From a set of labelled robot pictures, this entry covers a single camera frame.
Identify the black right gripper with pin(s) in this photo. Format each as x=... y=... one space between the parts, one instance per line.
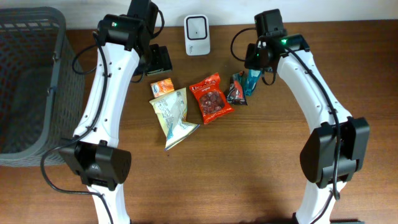
x=252 y=62

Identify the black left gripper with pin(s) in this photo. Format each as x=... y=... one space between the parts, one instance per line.
x=158 y=62

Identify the small orange box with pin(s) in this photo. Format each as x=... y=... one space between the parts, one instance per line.
x=162 y=87

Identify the black orange snack packet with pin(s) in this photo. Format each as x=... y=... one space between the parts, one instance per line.
x=236 y=94

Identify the cream chips bag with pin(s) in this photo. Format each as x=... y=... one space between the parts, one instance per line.
x=171 y=110

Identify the red snack bag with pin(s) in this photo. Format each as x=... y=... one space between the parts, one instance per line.
x=210 y=98

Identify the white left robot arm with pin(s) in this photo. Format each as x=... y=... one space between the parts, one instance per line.
x=124 y=50

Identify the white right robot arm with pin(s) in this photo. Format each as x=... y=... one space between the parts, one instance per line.
x=336 y=148

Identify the white barcode scanner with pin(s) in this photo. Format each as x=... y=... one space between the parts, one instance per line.
x=197 y=35

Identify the dark grey plastic basket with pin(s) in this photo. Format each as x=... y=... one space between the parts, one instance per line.
x=41 y=96

